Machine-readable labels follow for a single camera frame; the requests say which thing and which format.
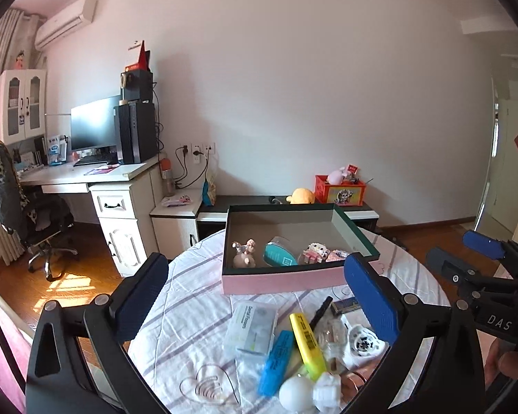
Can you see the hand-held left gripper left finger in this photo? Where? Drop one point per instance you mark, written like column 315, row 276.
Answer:
column 142, row 297

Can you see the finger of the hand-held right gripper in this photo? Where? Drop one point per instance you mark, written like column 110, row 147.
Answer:
column 483, row 243
column 444, row 263

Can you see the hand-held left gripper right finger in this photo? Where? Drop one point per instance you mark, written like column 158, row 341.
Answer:
column 369, row 299

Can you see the white travel adapter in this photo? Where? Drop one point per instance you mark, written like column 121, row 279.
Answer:
column 362, row 344

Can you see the yellow highlighter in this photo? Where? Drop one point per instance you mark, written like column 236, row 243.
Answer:
column 306, row 345

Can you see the pink storage box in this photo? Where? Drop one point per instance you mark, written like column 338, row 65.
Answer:
column 285, row 278

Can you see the clear dental flosser box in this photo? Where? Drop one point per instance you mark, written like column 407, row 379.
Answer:
column 251, row 325

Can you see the blue highlighter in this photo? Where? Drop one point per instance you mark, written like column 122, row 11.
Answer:
column 276, row 364

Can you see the white astronaut figure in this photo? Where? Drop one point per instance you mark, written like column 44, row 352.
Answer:
column 298, row 392

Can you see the person's right hand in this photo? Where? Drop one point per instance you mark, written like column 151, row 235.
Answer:
column 507, row 364

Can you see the small dark rectangular case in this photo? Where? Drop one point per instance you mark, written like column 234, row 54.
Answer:
column 344, row 305

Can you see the white striped tablecloth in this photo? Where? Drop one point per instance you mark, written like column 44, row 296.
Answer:
column 190, row 310

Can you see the clear plastic packet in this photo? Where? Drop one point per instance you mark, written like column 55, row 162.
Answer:
column 334, row 345

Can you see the white side cabinet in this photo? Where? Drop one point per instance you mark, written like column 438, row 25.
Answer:
column 172, row 224

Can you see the white desk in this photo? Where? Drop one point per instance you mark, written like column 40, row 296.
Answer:
column 121, row 220

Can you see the teal item in clear case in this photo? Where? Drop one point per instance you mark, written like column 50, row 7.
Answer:
column 279, row 255

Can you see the white door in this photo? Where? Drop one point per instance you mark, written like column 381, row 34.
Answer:
column 507, row 146

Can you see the pink flat packet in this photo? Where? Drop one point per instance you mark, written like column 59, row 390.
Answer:
column 177, row 201

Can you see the red printed crate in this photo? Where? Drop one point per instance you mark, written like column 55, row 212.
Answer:
column 341, row 194

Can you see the pink pig figurine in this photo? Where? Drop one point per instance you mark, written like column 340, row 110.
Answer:
column 244, row 255

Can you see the bottle with orange cap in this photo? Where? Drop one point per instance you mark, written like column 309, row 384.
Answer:
column 167, row 179

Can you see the yellow octopus plush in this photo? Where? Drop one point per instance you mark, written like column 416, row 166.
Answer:
column 301, row 196

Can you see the blue snack bag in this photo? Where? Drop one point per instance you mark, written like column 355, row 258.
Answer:
column 209, row 192

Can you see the pink plush toy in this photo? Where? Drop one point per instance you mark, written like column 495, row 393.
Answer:
column 336, row 176

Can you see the black office chair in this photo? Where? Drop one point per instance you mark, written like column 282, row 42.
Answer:
column 34, row 220

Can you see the pink desk pad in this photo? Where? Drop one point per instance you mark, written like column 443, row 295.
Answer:
column 103, row 170

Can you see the black flashlight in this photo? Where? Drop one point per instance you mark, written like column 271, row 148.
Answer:
column 277, row 200

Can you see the white radiator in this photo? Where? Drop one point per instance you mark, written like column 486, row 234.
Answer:
column 13, row 246

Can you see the black low cabinet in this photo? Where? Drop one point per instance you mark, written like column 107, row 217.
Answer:
column 250, row 202

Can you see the black keyboard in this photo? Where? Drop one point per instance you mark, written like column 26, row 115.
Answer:
column 93, row 160

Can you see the black computer tower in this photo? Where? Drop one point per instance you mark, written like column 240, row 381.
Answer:
column 136, row 133

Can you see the blue and white box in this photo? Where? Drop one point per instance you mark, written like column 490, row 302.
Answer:
column 57, row 150

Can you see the black computer monitor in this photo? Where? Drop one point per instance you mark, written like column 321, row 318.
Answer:
column 94, row 127

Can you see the black speaker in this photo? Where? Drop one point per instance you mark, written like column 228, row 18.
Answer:
column 137, row 86

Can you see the white glass-door cabinet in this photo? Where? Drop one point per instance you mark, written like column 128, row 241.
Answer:
column 23, row 108

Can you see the red box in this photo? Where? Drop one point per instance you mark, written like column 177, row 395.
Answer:
column 141, row 58

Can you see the small doll figure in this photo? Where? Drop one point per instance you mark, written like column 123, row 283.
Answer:
column 21, row 59

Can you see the beige curtain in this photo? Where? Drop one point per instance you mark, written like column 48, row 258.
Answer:
column 0, row 51

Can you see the white air conditioner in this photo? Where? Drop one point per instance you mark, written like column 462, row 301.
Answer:
column 64, row 23

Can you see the white wall sockets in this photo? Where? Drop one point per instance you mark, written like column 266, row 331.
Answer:
column 197, row 149

